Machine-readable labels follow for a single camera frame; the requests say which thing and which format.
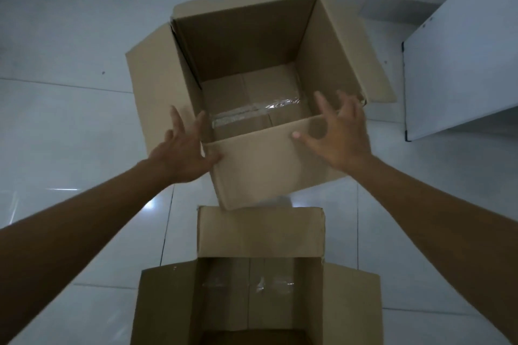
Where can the person's left hand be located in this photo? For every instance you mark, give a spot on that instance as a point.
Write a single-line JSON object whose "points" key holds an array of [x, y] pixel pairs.
{"points": [[182, 158]]}

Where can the person's right hand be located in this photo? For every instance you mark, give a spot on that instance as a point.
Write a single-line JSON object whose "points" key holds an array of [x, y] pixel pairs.
{"points": [[344, 142]]}

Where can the person's left thumb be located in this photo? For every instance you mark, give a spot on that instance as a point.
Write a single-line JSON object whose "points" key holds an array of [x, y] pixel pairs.
{"points": [[213, 161]]}

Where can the person's right thumb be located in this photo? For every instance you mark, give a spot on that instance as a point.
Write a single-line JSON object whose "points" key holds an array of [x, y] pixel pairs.
{"points": [[309, 141]]}

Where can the large cardboard box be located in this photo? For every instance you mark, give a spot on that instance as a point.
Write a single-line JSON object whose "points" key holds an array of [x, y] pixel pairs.
{"points": [[259, 162]]}

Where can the person's left forearm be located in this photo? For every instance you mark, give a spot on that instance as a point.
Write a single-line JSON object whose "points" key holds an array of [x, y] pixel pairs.
{"points": [[81, 227]]}

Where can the person's right forearm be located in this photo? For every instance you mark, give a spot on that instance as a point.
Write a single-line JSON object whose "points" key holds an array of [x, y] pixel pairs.
{"points": [[437, 227]]}

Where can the small open cardboard box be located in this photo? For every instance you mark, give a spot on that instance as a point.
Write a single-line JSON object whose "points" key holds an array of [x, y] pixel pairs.
{"points": [[259, 235]]}

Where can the white flat board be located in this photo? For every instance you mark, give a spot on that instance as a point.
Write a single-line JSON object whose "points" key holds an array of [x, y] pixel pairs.
{"points": [[465, 61]]}

